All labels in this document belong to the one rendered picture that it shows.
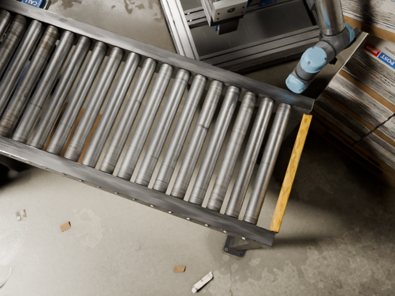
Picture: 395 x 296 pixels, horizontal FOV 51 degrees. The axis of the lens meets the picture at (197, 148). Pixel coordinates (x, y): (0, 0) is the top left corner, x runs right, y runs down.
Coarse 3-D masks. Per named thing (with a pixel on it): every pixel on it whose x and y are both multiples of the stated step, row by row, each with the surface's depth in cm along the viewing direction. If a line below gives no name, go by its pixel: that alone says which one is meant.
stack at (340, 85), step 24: (360, 48) 152; (384, 48) 152; (336, 72) 235; (360, 72) 163; (384, 72) 154; (336, 96) 188; (360, 96) 176; (384, 96) 165; (312, 120) 222; (336, 120) 206; (384, 120) 178; (336, 144) 226; (360, 144) 208; (384, 144) 193; (384, 168) 212
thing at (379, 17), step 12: (348, 0) 145; (360, 0) 142; (372, 0) 138; (384, 0) 135; (348, 12) 149; (360, 12) 145; (372, 12) 142; (384, 12) 139; (372, 24) 145; (384, 24) 142
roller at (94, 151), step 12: (132, 60) 151; (120, 72) 151; (132, 72) 150; (120, 84) 148; (120, 96) 147; (108, 108) 146; (108, 120) 145; (96, 132) 144; (108, 132) 145; (96, 144) 142; (84, 156) 142; (96, 156) 142
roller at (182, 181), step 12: (216, 84) 149; (216, 96) 148; (204, 108) 147; (204, 120) 146; (204, 132) 145; (192, 144) 143; (192, 156) 142; (180, 168) 142; (192, 168) 142; (180, 180) 140; (180, 192) 139
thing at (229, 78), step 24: (0, 0) 155; (48, 24) 154; (72, 24) 154; (120, 48) 152; (144, 48) 152; (192, 72) 151; (216, 72) 150; (240, 96) 156; (264, 96) 149; (288, 96) 149
